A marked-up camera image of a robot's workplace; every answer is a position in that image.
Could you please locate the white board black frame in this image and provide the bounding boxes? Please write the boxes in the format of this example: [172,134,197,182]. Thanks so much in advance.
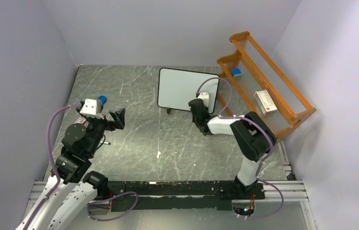
[157,67,219,114]

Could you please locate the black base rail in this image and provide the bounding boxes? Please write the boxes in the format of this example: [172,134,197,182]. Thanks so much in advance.
[96,180,265,212]

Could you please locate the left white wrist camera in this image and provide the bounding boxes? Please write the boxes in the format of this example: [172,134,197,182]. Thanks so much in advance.
[79,99,103,118]

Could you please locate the blue eraser on table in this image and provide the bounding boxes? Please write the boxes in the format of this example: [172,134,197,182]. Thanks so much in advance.
[97,95,107,104]

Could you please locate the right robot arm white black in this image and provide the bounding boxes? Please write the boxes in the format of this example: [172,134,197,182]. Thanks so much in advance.
[188,98,276,198]

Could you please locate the white red small box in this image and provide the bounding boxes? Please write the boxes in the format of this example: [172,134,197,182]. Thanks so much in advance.
[254,90,278,115]

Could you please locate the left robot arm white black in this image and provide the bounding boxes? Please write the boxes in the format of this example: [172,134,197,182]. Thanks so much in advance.
[17,108,126,230]

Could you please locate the white marker pen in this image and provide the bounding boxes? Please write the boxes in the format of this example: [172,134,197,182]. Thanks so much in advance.
[99,141,111,145]

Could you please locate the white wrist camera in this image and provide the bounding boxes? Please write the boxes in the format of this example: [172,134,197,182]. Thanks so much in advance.
[79,99,103,118]
[197,91,215,114]

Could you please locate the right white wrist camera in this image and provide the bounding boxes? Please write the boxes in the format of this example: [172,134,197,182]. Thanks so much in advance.
[197,91,215,114]

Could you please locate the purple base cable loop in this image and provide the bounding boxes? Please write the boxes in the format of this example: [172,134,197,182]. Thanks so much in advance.
[87,191,139,222]

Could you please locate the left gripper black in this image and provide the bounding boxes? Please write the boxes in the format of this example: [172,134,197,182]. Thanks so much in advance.
[85,104,125,156]

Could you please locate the blue eraser on rack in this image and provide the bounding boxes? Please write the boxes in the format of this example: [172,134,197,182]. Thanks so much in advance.
[231,68,243,78]

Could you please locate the orange wooden rack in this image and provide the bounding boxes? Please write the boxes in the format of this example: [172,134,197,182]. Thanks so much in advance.
[217,31,316,142]

